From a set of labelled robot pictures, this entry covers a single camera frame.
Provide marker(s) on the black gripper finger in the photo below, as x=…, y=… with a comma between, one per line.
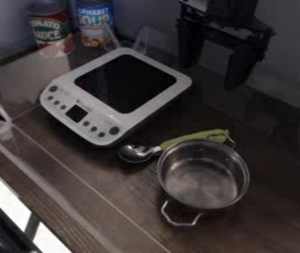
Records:
x=241, y=63
x=188, y=41

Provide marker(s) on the silver steel pot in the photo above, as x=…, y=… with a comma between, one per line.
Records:
x=204, y=177

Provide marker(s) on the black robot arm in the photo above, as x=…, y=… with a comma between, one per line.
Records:
x=226, y=23

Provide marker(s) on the white and black stove top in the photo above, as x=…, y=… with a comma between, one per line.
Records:
x=109, y=95

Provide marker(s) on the alphabet soup can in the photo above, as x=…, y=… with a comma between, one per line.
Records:
x=94, y=17

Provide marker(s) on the tomato sauce can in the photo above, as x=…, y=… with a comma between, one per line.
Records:
x=49, y=22

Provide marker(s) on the clear acrylic barrier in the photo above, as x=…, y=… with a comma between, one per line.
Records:
x=63, y=178

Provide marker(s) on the green handled metal scoop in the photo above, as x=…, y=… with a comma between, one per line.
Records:
x=137, y=154

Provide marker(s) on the black table leg frame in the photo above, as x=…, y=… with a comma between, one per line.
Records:
x=2, y=227

